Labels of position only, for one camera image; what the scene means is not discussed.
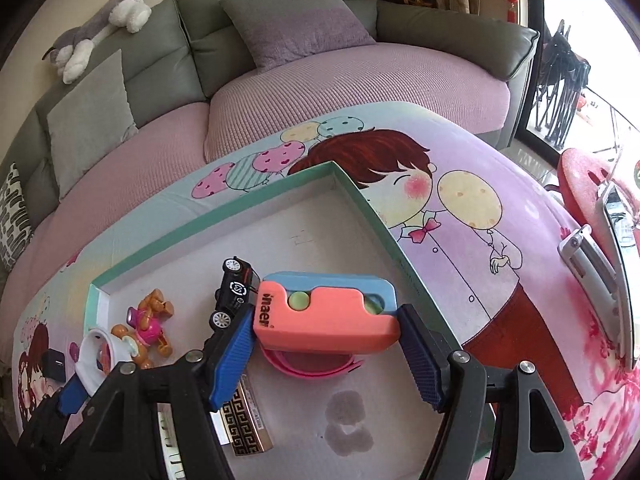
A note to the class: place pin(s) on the teal rimmed white box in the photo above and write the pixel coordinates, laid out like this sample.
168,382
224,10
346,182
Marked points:
310,230

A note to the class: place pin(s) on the black folding chair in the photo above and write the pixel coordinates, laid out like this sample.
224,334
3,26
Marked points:
560,80

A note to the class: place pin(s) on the lilac grey pillow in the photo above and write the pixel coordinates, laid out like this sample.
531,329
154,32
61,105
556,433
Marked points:
295,25

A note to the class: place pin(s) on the red smiley stool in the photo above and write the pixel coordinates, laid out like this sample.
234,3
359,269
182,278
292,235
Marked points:
580,180

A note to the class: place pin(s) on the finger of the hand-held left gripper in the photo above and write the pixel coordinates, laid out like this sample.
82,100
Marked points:
67,400

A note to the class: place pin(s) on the grey sofa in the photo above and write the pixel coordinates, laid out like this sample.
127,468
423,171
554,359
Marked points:
200,15

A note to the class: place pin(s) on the black white patterned pillow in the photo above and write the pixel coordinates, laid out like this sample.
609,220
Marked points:
15,215

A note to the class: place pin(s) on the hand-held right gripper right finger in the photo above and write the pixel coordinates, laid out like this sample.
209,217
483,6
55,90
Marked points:
422,360

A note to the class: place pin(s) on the printed blanket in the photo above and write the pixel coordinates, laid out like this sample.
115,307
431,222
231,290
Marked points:
475,270

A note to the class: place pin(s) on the plain grey pillow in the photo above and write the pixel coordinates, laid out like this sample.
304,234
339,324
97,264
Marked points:
90,120

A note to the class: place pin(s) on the pink sofa seat cover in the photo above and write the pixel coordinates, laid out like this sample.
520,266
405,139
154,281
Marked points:
150,160
375,90

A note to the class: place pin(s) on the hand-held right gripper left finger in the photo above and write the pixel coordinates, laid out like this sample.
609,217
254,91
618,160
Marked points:
232,355

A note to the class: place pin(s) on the black toy car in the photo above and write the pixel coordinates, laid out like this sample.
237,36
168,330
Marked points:
235,290

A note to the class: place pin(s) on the white slotted soap dish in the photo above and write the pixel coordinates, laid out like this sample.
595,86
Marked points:
90,360

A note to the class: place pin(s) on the small black box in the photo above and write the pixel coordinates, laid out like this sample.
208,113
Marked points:
54,365

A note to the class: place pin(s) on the orange blue plastic case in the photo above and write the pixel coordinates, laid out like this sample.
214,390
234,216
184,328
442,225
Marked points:
325,330

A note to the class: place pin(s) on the grey white plush dog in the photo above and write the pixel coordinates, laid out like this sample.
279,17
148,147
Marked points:
95,25

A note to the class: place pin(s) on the pink bear toy figure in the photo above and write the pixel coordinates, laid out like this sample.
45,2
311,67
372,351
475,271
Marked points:
147,332

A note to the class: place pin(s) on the gold black patterned box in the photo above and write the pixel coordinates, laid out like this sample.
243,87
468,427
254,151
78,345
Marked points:
245,430

